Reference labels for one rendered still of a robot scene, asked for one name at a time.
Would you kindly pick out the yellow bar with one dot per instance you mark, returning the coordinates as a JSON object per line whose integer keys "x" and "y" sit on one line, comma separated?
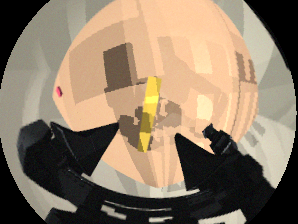
{"x": 150, "y": 106}

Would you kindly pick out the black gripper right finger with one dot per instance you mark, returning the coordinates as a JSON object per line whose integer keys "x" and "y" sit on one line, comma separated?
{"x": 197, "y": 164}

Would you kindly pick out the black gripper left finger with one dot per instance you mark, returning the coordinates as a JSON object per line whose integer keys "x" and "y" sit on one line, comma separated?
{"x": 88, "y": 146}

